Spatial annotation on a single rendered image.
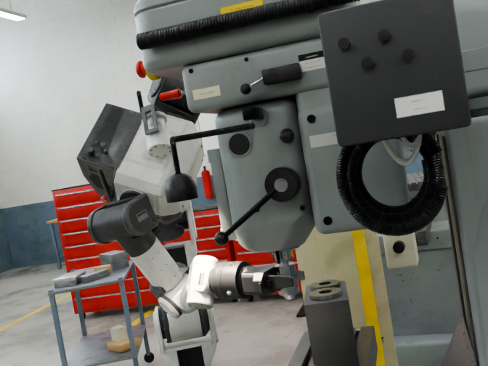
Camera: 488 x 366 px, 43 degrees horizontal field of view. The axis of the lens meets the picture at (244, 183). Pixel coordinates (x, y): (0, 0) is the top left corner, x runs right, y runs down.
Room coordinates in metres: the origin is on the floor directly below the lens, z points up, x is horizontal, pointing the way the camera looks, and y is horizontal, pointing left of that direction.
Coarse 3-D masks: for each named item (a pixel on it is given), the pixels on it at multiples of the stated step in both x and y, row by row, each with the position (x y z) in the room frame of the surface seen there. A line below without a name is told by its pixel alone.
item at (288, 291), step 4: (276, 272) 1.36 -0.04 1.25; (280, 272) 1.35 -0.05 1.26; (284, 272) 1.34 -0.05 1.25; (288, 272) 1.34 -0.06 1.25; (292, 272) 1.35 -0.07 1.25; (288, 276) 1.34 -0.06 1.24; (292, 276) 1.35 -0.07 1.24; (296, 276) 1.36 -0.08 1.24; (296, 280) 1.35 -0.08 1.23; (296, 284) 1.35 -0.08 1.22; (284, 288) 1.34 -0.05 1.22; (288, 288) 1.34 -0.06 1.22; (292, 288) 1.34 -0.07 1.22; (296, 288) 1.35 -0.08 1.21; (280, 292) 1.35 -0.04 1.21; (284, 292) 1.35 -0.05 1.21; (288, 292) 1.34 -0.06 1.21; (292, 292) 1.34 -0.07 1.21; (296, 292) 1.35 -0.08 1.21
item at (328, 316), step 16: (320, 288) 1.73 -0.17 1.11; (336, 288) 1.68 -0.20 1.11; (304, 304) 1.62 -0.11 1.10; (320, 304) 1.61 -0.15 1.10; (336, 304) 1.61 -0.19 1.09; (320, 320) 1.61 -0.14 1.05; (336, 320) 1.61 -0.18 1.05; (320, 336) 1.61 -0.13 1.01; (336, 336) 1.61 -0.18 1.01; (352, 336) 1.60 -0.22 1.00; (320, 352) 1.61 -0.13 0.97; (336, 352) 1.61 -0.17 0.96; (352, 352) 1.60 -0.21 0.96
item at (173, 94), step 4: (164, 92) 1.52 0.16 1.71; (168, 92) 1.52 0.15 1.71; (172, 92) 1.51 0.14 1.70; (176, 92) 1.51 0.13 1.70; (180, 92) 1.51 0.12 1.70; (184, 92) 1.51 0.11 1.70; (160, 96) 1.52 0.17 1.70; (164, 96) 1.52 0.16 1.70; (168, 96) 1.52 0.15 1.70; (172, 96) 1.51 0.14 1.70; (176, 96) 1.51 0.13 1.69; (180, 96) 1.51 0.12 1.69; (164, 100) 1.53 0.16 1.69
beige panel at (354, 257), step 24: (312, 240) 3.08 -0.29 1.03; (336, 240) 3.05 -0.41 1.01; (360, 240) 3.02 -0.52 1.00; (312, 264) 3.09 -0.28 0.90; (336, 264) 3.06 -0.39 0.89; (360, 264) 3.02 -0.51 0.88; (360, 288) 3.03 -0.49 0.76; (384, 288) 3.00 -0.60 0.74; (360, 312) 3.04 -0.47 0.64; (384, 312) 3.00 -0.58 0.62; (384, 336) 3.01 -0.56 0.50; (384, 360) 3.01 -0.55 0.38
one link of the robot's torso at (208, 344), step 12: (156, 312) 1.99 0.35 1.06; (156, 324) 1.99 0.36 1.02; (156, 336) 1.99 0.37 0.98; (204, 336) 2.07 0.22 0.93; (216, 336) 2.01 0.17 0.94; (168, 348) 2.00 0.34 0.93; (180, 348) 1.99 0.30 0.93; (192, 348) 2.02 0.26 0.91; (204, 348) 2.00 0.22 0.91; (168, 360) 1.99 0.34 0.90; (180, 360) 2.04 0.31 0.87; (192, 360) 2.05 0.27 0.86; (204, 360) 2.01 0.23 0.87
